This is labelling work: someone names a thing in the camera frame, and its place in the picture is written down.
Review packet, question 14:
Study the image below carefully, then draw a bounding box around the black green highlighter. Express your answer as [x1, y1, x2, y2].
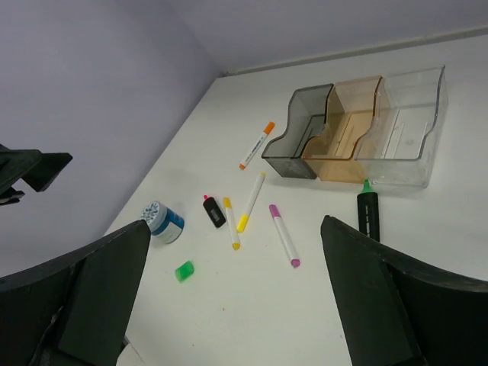
[357, 179, 380, 242]

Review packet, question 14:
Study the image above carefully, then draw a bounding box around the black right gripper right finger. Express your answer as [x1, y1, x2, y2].
[320, 216, 487, 365]

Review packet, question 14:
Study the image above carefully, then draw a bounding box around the purple-capped white marker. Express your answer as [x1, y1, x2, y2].
[269, 204, 300, 268]

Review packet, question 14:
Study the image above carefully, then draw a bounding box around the blue-lidded round jar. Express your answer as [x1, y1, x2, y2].
[140, 201, 185, 244]

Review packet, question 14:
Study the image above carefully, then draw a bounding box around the short yellow-capped white marker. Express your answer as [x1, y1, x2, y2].
[223, 197, 241, 251]

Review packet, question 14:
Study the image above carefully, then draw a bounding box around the long yellow-capped white marker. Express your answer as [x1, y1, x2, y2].
[237, 172, 266, 233]

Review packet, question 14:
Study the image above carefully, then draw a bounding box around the orange-capped white marker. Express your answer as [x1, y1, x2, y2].
[239, 121, 275, 170]

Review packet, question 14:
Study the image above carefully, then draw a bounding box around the green highlighter cap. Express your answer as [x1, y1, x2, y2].
[175, 260, 195, 283]

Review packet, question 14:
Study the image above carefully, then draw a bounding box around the smoky grey plastic bin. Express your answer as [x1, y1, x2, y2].
[262, 84, 333, 179]

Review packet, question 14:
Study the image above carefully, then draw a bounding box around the clear plastic bin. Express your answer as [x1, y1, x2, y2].
[355, 65, 448, 188]

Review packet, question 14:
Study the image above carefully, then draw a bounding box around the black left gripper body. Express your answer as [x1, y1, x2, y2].
[1, 145, 72, 206]

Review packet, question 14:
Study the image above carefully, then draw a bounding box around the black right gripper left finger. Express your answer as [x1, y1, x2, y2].
[1, 220, 151, 365]

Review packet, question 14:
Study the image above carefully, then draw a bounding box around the black pink highlighter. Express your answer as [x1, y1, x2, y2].
[203, 195, 226, 228]

